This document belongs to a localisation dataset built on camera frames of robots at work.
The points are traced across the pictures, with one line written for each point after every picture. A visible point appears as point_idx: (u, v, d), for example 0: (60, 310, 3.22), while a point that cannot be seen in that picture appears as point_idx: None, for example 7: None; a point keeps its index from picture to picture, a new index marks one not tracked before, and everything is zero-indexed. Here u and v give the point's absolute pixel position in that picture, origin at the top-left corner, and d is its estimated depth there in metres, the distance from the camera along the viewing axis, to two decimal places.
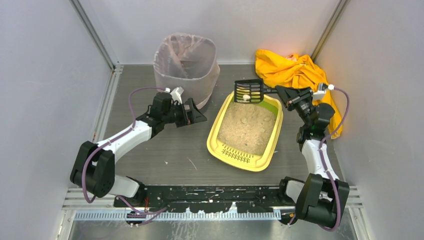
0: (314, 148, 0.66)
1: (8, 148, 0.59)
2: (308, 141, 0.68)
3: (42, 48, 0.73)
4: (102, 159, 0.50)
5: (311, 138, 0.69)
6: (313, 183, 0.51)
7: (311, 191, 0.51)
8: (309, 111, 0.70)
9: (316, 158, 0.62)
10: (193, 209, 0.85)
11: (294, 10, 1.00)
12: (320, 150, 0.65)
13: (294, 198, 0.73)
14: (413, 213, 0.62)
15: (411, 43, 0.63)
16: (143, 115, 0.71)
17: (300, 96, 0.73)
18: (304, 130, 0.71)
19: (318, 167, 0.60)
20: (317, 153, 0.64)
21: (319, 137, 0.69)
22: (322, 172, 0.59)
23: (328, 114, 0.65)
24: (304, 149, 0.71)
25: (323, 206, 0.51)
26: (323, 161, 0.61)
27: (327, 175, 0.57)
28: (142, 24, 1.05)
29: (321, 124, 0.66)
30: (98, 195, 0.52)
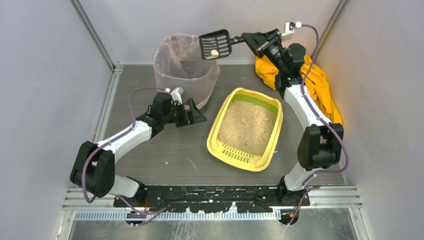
0: (298, 94, 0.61)
1: (8, 147, 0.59)
2: (289, 89, 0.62)
3: (42, 48, 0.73)
4: (102, 159, 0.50)
5: (291, 83, 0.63)
6: (312, 135, 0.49)
7: (311, 143, 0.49)
8: (281, 54, 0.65)
9: (304, 106, 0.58)
10: (193, 209, 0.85)
11: (294, 10, 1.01)
12: (305, 95, 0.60)
13: (296, 181, 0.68)
14: (413, 213, 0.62)
15: (411, 43, 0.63)
16: (143, 115, 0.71)
17: (269, 40, 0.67)
18: (280, 77, 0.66)
19: (310, 116, 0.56)
20: (303, 100, 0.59)
21: (297, 80, 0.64)
22: (315, 120, 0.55)
23: (301, 55, 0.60)
24: (286, 97, 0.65)
25: (324, 151, 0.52)
26: (312, 108, 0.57)
27: (322, 121, 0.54)
28: (142, 24, 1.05)
29: (296, 66, 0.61)
30: (98, 196, 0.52)
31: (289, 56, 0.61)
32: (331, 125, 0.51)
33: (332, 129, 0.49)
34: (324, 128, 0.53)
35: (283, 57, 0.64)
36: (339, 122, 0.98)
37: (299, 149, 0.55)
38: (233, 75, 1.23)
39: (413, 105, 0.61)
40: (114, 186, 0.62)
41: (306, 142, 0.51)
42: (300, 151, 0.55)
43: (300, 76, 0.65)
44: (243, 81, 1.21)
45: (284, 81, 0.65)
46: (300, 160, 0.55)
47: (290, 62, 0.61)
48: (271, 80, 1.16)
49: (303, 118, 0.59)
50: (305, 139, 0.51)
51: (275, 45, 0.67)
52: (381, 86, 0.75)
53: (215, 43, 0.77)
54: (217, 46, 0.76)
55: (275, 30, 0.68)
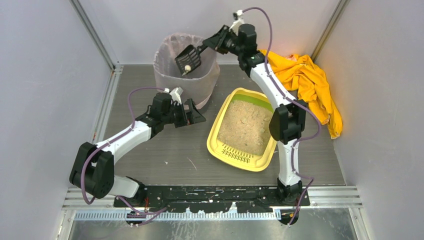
0: (264, 74, 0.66)
1: (8, 147, 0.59)
2: (254, 69, 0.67)
3: (42, 48, 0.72)
4: (102, 160, 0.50)
5: (254, 62, 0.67)
6: (282, 114, 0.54)
7: (281, 121, 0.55)
8: (235, 43, 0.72)
9: (271, 86, 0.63)
10: (193, 209, 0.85)
11: (294, 10, 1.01)
12: (270, 74, 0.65)
13: (289, 167, 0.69)
14: (411, 212, 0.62)
15: (410, 43, 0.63)
16: (143, 115, 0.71)
17: (222, 37, 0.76)
18: (242, 58, 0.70)
19: (277, 96, 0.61)
20: (269, 80, 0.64)
21: (259, 57, 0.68)
22: (281, 99, 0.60)
23: (252, 32, 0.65)
24: (251, 76, 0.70)
25: (292, 123, 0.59)
26: (277, 87, 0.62)
27: (287, 100, 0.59)
28: (142, 24, 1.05)
29: (250, 42, 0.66)
30: (98, 196, 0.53)
31: (241, 33, 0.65)
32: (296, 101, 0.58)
33: (299, 104, 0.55)
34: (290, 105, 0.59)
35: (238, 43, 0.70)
36: (338, 122, 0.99)
37: (270, 126, 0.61)
38: (233, 75, 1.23)
39: (413, 105, 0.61)
40: (113, 186, 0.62)
41: (277, 120, 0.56)
42: (272, 128, 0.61)
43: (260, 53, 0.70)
44: (243, 81, 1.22)
45: (247, 60, 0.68)
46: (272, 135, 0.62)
47: (244, 40, 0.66)
48: None
49: (270, 97, 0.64)
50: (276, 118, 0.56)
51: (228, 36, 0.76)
52: (380, 86, 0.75)
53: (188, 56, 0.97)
54: (191, 59, 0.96)
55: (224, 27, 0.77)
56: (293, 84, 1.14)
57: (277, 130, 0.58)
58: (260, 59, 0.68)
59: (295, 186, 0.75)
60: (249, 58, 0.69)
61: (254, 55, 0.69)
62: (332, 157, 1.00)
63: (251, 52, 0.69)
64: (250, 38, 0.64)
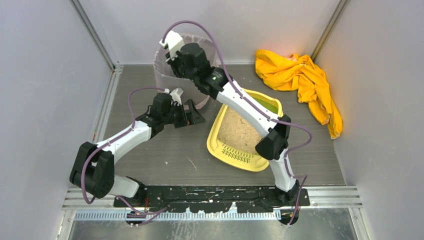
0: (236, 98, 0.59)
1: (8, 147, 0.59)
2: (222, 94, 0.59)
3: (41, 47, 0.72)
4: (102, 159, 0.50)
5: (217, 80, 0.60)
6: (274, 139, 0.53)
7: (274, 145, 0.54)
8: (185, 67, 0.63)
9: (250, 109, 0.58)
10: (193, 209, 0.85)
11: (294, 10, 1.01)
12: (243, 96, 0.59)
13: (279, 178, 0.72)
14: (411, 212, 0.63)
15: (410, 43, 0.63)
16: (143, 115, 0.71)
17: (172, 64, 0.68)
18: (200, 82, 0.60)
19: (261, 120, 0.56)
20: (245, 103, 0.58)
21: (219, 74, 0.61)
22: (267, 122, 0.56)
23: (198, 51, 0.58)
24: (219, 99, 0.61)
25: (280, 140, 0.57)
26: (259, 110, 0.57)
27: (273, 122, 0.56)
28: (142, 24, 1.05)
29: (201, 61, 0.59)
30: (98, 196, 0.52)
31: (188, 56, 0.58)
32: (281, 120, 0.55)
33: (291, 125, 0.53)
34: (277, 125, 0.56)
35: (188, 66, 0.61)
36: (338, 122, 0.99)
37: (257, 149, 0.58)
38: (233, 75, 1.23)
39: (413, 105, 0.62)
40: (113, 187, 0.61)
41: (269, 146, 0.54)
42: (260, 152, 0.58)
43: (216, 69, 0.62)
44: (243, 81, 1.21)
45: (208, 82, 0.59)
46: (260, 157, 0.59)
47: (193, 62, 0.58)
48: (271, 80, 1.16)
49: (251, 120, 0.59)
50: (267, 144, 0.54)
51: (176, 61, 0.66)
52: (380, 86, 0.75)
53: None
54: None
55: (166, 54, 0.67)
56: (293, 84, 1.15)
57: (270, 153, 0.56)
58: (220, 76, 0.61)
59: (294, 188, 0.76)
60: (210, 79, 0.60)
61: (212, 73, 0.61)
62: (333, 157, 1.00)
63: (206, 72, 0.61)
64: (198, 56, 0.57)
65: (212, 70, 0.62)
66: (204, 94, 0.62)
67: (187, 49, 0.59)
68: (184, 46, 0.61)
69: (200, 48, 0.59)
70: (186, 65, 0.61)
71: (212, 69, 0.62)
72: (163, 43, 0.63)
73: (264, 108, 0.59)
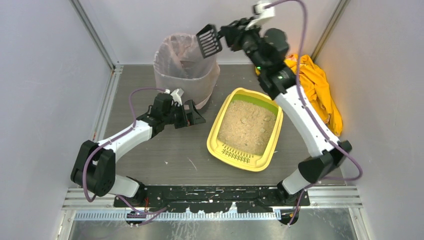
0: (298, 106, 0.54)
1: (8, 146, 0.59)
2: (284, 96, 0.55)
3: (42, 48, 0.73)
4: (103, 158, 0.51)
5: (283, 82, 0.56)
6: (325, 163, 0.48)
7: (321, 171, 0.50)
8: (256, 48, 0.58)
9: (309, 124, 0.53)
10: (193, 209, 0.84)
11: (295, 10, 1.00)
12: (306, 107, 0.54)
13: (292, 182, 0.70)
14: (411, 212, 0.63)
15: (410, 43, 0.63)
16: (143, 115, 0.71)
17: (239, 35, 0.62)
18: (266, 76, 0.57)
19: (318, 138, 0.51)
20: (306, 116, 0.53)
21: (288, 75, 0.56)
22: (324, 143, 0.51)
23: (284, 42, 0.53)
24: (276, 101, 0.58)
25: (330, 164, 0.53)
26: (320, 128, 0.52)
27: (331, 144, 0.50)
28: (142, 24, 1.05)
29: (279, 56, 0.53)
30: (99, 194, 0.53)
31: (270, 45, 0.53)
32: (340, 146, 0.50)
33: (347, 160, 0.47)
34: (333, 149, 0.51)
35: (262, 51, 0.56)
36: (338, 122, 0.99)
37: (301, 163, 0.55)
38: (233, 75, 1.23)
39: (413, 105, 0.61)
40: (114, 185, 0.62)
41: (316, 169, 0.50)
42: (303, 167, 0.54)
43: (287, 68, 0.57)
44: (243, 81, 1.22)
45: (273, 81, 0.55)
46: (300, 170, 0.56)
47: (272, 54, 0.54)
48: None
49: (306, 135, 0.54)
50: (314, 166, 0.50)
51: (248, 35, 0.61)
52: (380, 86, 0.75)
53: (212, 39, 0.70)
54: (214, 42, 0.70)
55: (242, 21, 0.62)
56: None
57: (313, 174, 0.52)
58: (288, 77, 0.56)
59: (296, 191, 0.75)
60: (275, 77, 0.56)
61: (281, 72, 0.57)
62: None
63: (277, 68, 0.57)
64: (281, 48, 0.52)
65: (283, 68, 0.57)
66: (263, 89, 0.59)
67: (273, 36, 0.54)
68: (268, 29, 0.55)
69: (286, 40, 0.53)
70: (262, 48, 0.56)
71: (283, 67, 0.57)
72: (262, 9, 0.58)
73: (325, 126, 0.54)
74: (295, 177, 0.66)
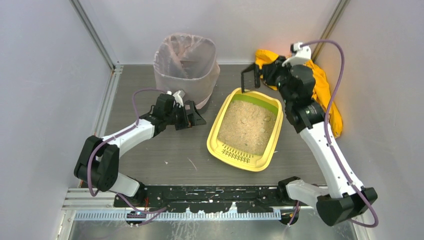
0: (322, 143, 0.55)
1: (9, 146, 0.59)
2: (310, 131, 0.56)
3: (42, 48, 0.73)
4: (107, 152, 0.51)
5: (308, 115, 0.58)
6: (345, 208, 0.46)
7: (341, 215, 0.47)
8: (285, 84, 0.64)
9: (332, 163, 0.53)
10: (193, 209, 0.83)
11: (295, 10, 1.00)
12: (331, 145, 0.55)
13: (301, 195, 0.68)
14: (411, 212, 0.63)
15: (411, 43, 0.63)
16: (146, 114, 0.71)
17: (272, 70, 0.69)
18: (293, 108, 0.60)
19: (339, 179, 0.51)
20: (331, 156, 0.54)
21: (315, 111, 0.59)
22: (346, 186, 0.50)
23: (309, 78, 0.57)
24: (302, 135, 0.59)
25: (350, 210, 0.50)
26: (343, 170, 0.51)
27: (353, 189, 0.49)
28: (142, 24, 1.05)
29: (305, 90, 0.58)
30: (102, 189, 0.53)
31: (296, 79, 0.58)
32: (362, 193, 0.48)
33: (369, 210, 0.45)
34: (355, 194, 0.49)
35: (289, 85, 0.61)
36: (338, 122, 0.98)
37: (319, 201, 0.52)
38: (233, 75, 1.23)
39: (414, 106, 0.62)
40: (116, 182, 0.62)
41: (334, 212, 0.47)
42: (320, 207, 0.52)
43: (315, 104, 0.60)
44: None
45: (299, 114, 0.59)
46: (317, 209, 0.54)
47: (298, 88, 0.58)
48: None
49: (327, 173, 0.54)
50: (333, 208, 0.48)
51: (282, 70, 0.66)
52: (381, 86, 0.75)
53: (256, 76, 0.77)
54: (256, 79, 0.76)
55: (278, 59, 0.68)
56: None
57: (330, 217, 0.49)
58: (316, 113, 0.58)
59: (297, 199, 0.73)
60: (302, 111, 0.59)
61: (309, 107, 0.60)
62: None
63: (304, 102, 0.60)
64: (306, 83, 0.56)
65: (311, 104, 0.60)
66: (291, 121, 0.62)
67: (298, 71, 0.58)
68: (295, 65, 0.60)
69: (312, 77, 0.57)
70: (290, 83, 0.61)
71: (312, 103, 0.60)
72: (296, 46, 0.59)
73: (349, 168, 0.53)
74: (305, 193, 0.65)
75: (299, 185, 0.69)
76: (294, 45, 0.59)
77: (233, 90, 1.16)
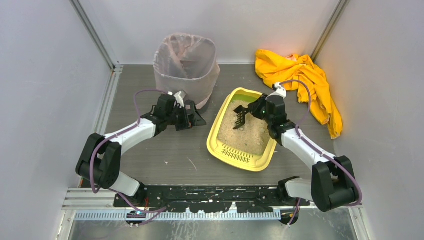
0: (295, 138, 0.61)
1: (9, 145, 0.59)
2: (284, 135, 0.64)
3: (42, 49, 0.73)
4: (110, 149, 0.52)
5: (283, 129, 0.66)
6: (322, 173, 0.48)
7: (324, 182, 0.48)
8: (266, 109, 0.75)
9: (305, 146, 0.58)
10: (193, 209, 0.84)
11: (295, 10, 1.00)
12: (302, 137, 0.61)
13: (299, 192, 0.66)
14: (411, 212, 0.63)
15: (411, 43, 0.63)
16: (147, 114, 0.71)
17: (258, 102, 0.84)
18: (272, 127, 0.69)
19: (313, 154, 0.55)
20: (303, 142, 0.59)
21: (289, 125, 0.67)
22: (319, 158, 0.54)
23: (280, 101, 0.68)
24: (284, 143, 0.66)
25: (341, 188, 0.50)
26: (313, 147, 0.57)
27: (326, 157, 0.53)
28: (142, 24, 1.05)
29: (279, 111, 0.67)
30: (104, 187, 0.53)
31: (270, 103, 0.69)
32: (335, 160, 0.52)
33: (340, 165, 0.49)
34: (331, 164, 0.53)
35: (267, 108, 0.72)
36: (338, 122, 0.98)
37: (311, 192, 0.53)
38: (233, 75, 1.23)
39: (414, 105, 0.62)
40: (117, 180, 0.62)
41: (318, 183, 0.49)
42: (314, 193, 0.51)
43: (291, 122, 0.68)
44: (243, 81, 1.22)
45: (277, 129, 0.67)
46: (317, 204, 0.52)
47: (273, 110, 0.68)
48: (271, 80, 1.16)
49: (306, 158, 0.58)
50: (315, 180, 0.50)
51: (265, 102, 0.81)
52: (381, 86, 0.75)
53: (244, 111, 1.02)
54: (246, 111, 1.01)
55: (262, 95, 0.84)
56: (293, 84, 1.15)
57: (321, 194, 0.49)
58: (290, 126, 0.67)
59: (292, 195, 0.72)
60: (278, 126, 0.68)
61: (284, 123, 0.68)
62: None
63: (280, 121, 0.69)
64: (278, 104, 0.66)
65: (287, 121, 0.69)
66: (272, 137, 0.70)
67: (271, 97, 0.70)
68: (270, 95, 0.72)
69: (283, 100, 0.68)
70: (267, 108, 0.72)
71: (287, 121, 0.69)
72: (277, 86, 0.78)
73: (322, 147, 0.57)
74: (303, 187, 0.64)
75: (297, 181, 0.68)
76: (275, 84, 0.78)
77: (233, 90, 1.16)
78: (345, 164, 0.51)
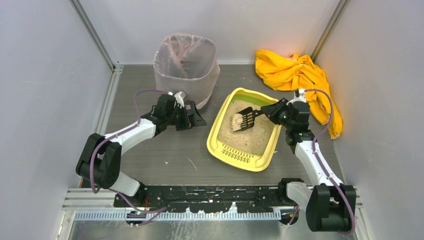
0: (308, 151, 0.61)
1: (9, 145, 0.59)
2: (299, 144, 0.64)
3: (42, 49, 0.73)
4: (110, 149, 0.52)
5: (300, 137, 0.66)
6: (321, 195, 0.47)
7: (321, 205, 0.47)
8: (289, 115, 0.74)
9: (314, 163, 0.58)
10: (193, 209, 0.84)
11: (295, 10, 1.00)
12: (315, 152, 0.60)
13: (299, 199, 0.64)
14: (411, 212, 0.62)
15: (411, 43, 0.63)
16: (147, 114, 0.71)
17: (278, 106, 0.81)
18: (290, 133, 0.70)
19: (320, 175, 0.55)
20: (314, 157, 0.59)
21: (308, 136, 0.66)
22: (324, 180, 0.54)
23: (305, 109, 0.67)
24: (296, 152, 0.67)
25: (336, 216, 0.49)
26: (323, 167, 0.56)
27: (331, 182, 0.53)
28: (142, 24, 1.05)
29: (301, 119, 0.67)
30: (104, 187, 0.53)
31: (294, 109, 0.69)
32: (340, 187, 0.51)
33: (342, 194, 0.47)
34: (334, 189, 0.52)
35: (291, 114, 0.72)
36: (338, 122, 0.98)
37: (306, 208, 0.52)
38: (233, 75, 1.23)
39: (414, 105, 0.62)
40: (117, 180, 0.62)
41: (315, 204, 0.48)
42: (308, 210, 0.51)
43: (311, 133, 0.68)
44: (243, 81, 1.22)
45: (294, 136, 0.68)
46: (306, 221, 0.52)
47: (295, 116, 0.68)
48: (271, 80, 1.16)
49: (312, 175, 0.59)
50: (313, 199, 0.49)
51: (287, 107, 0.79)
52: (381, 86, 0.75)
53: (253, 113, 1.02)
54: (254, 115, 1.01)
55: (283, 100, 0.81)
56: (293, 84, 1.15)
57: (313, 214, 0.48)
58: (308, 137, 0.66)
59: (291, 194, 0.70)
60: (297, 134, 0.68)
61: (304, 132, 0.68)
62: (332, 156, 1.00)
63: (300, 129, 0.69)
64: (301, 112, 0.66)
65: (307, 131, 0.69)
66: (287, 143, 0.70)
67: (297, 103, 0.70)
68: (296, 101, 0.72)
69: (308, 109, 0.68)
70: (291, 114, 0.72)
71: (307, 131, 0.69)
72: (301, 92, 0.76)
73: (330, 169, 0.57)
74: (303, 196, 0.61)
75: (299, 188, 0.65)
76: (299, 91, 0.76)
77: (233, 90, 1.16)
78: (349, 193, 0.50)
